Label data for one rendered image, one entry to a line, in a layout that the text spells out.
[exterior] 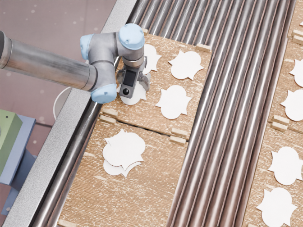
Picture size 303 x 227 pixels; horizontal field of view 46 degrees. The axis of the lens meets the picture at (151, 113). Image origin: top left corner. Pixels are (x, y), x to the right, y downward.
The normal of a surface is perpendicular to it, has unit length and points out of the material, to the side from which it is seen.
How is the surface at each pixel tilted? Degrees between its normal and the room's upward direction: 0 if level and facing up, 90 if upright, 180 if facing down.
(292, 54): 0
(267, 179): 0
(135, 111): 0
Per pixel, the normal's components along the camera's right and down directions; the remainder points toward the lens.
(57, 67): 0.66, 0.21
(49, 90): 0.04, -0.40
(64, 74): 0.57, 0.43
